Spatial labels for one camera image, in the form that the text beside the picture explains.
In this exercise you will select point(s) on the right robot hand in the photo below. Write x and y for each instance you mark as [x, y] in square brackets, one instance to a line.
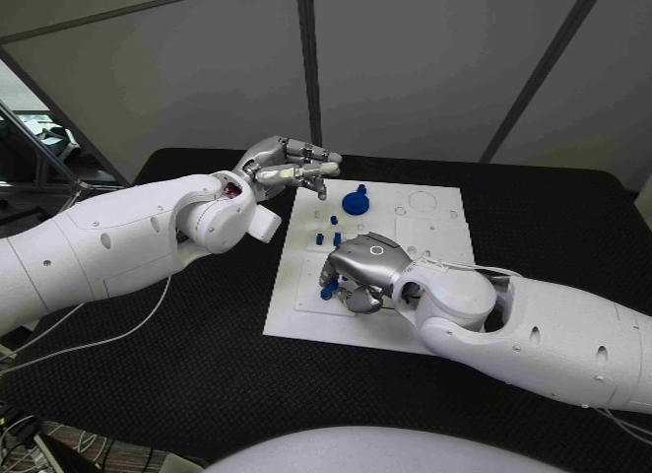
[365, 266]

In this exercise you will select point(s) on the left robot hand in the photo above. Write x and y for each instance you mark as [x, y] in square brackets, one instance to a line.
[282, 166]

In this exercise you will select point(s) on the blue cylinder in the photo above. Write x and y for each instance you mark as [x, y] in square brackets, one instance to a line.
[328, 288]

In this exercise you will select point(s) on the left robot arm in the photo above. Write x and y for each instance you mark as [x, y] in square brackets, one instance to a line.
[117, 240]

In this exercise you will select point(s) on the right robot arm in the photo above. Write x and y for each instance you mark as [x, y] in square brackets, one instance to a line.
[543, 332]

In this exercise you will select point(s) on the white task board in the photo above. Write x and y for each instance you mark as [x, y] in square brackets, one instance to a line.
[377, 229]

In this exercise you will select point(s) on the blue gear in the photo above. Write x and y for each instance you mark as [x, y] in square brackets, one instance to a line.
[356, 202]

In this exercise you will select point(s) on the metal tripod stand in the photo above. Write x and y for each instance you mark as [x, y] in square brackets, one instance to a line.
[37, 148]

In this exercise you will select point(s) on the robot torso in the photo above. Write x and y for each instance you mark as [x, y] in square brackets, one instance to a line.
[383, 451]

